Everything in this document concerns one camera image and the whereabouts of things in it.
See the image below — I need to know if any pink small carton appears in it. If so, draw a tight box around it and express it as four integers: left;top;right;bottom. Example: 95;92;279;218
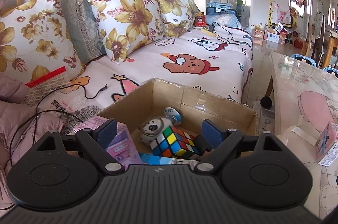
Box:
73;115;143;169

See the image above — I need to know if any blue white medicine box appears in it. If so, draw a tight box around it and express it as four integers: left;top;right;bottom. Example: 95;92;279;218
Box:
139;153;199;170

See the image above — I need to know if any colourful rubiks cube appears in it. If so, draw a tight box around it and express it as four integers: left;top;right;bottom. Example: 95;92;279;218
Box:
150;126;200;160

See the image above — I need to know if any floral pillow middle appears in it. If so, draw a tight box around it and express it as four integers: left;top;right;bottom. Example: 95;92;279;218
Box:
87;0;164;64

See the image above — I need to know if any pink down jacket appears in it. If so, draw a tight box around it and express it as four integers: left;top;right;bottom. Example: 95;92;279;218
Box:
1;74;64;215

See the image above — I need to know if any cardboard storage box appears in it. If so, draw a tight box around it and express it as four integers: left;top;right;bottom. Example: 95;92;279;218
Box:
97;79;258;161

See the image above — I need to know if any white panda toy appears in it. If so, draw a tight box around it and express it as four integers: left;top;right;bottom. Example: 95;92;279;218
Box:
139;107;182;146

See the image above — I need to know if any floral pillow near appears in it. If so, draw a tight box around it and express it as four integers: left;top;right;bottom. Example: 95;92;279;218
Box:
1;0;84;83

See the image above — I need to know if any cartoon print sofa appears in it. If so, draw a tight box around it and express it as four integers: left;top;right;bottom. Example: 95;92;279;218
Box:
0;0;255;130

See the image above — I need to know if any floral pillow far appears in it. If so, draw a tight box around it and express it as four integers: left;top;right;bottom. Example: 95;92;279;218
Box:
157;0;196;38

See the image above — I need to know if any floral pillow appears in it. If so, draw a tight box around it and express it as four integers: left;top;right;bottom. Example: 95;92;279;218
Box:
157;0;196;38
1;0;84;83
87;0;164;64

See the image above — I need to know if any white pink tall box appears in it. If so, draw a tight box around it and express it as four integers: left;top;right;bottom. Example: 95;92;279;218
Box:
315;122;338;167

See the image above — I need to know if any red snack box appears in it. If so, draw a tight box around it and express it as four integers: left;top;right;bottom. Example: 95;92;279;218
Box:
194;12;206;27

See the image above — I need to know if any black cable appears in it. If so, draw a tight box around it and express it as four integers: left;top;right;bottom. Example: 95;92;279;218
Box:
7;83;109;161

